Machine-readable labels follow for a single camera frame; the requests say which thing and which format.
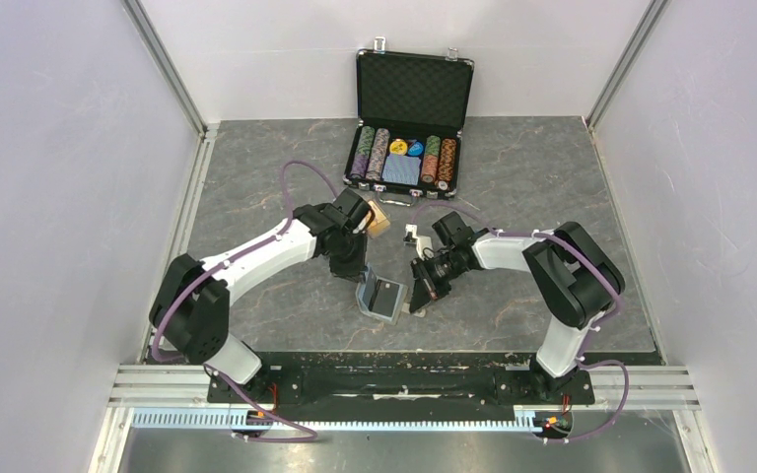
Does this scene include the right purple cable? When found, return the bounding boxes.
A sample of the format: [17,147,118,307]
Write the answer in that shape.
[411,200,631,445]

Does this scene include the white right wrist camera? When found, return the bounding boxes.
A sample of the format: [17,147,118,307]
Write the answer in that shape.
[403,224,434,260]

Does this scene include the grey slotted cable duct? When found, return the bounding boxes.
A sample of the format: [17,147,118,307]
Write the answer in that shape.
[130,407,554,434]

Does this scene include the orange card box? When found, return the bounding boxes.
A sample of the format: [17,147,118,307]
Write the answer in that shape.
[367,201,390,238]

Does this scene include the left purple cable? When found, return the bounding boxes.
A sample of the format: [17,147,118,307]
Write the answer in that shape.
[151,160,341,443]

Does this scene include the black poker chip case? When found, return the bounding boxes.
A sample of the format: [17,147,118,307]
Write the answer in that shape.
[343,36,475,206]

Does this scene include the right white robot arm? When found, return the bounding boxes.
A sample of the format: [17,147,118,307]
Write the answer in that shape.
[404,212,626,402]

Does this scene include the beige card holder wallet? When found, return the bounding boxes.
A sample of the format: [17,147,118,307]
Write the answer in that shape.
[355,264,425,325]

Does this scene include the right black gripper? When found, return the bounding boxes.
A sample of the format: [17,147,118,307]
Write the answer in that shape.
[410,248,467,313]

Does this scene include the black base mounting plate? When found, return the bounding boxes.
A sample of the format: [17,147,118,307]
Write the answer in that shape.
[244,351,595,422]

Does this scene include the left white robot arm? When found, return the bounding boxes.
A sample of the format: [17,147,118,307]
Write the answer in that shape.
[149,189,376,402]

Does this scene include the purple cable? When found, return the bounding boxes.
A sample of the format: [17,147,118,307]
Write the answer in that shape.
[151,160,341,443]
[411,200,631,445]

